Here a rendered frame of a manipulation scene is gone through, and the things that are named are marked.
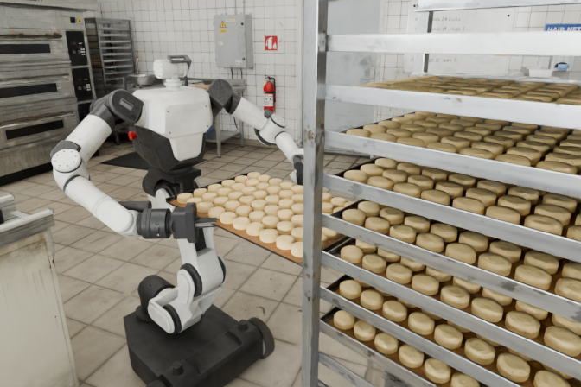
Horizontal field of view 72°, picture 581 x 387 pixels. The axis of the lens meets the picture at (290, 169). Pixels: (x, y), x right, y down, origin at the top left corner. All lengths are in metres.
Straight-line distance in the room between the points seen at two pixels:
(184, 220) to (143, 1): 5.93
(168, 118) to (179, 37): 5.06
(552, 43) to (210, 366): 1.69
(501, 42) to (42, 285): 1.66
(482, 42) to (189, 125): 1.13
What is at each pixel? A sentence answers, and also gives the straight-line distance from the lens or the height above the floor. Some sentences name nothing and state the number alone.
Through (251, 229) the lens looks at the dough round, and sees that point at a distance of 1.10.
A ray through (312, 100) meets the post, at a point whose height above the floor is 1.40.
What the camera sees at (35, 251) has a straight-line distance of 1.75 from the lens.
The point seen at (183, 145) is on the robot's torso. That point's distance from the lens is 1.56.
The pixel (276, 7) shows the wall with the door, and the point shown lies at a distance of 5.71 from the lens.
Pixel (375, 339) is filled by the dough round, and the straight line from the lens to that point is 0.97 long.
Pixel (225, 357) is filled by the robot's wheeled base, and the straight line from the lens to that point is 1.95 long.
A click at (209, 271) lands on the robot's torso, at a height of 0.61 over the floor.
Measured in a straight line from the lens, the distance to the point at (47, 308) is 1.86.
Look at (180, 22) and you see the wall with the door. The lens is 6.51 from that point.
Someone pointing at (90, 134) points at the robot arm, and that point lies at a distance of 1.42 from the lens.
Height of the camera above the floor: 1.50
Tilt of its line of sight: 18 degrees down
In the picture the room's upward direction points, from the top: straight up
